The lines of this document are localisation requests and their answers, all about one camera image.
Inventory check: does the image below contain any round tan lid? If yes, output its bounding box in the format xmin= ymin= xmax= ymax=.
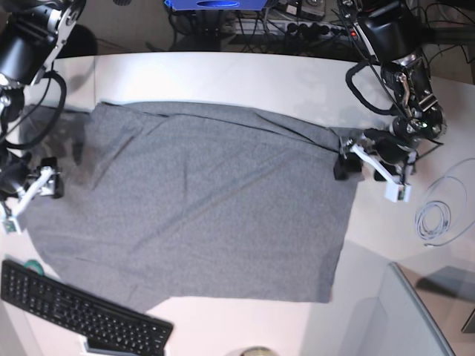
xmin=239 ymin=346 xmax=278 ymax=356

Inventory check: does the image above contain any green tape roll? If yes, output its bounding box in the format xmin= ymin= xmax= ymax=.
xmin=23 ymin=260 xmax=45 ymax=276

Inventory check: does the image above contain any grey monitor edge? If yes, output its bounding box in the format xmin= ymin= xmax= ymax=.
xmin=381 ymin=263 xmax=454 ymax=355

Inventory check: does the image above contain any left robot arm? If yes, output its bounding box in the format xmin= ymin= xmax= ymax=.
xmin=333 ymin=1 xmax=446 ymax=185

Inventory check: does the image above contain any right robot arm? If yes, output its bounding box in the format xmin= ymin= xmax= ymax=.
xmin=1 ymin=1 xmax=85 ymax=232

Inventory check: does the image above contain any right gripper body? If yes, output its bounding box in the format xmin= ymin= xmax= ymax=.
xmin=1 ymin=151 xmax=62 ymax=222

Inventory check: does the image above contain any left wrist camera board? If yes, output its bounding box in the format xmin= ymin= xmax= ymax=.
xmin=384 ymin=181 xmax=412 ymax=202

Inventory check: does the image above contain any black keyboard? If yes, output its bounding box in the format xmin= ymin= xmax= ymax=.
xmin=1 ymin=260 xmax=174 ymax=355

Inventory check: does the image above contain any grey t-shirt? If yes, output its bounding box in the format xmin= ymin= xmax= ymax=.
xmin=24 ymin=102 xmax=361 ymax=312

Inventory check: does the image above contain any blue box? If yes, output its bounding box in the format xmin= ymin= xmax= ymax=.
xmin=164 ymin=0 xmax=267 ymax=11

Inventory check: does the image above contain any coiled white cable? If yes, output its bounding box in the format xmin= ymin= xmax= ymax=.
xmin=413 ymin=157 xmax=475 ymax=248

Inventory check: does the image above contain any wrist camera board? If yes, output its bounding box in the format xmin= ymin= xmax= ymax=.
xmin=1 ymin=217 xmax=22 ymax=234
xmin=384 ymin=181 xmax=412 ymax=202

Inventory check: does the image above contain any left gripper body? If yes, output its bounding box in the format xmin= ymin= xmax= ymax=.
xmin=338 ymin=129 xmax=417 ymax=184

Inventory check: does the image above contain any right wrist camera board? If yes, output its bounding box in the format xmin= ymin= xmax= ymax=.
xmin=1 ymin=217 xmax=22 ymax=234

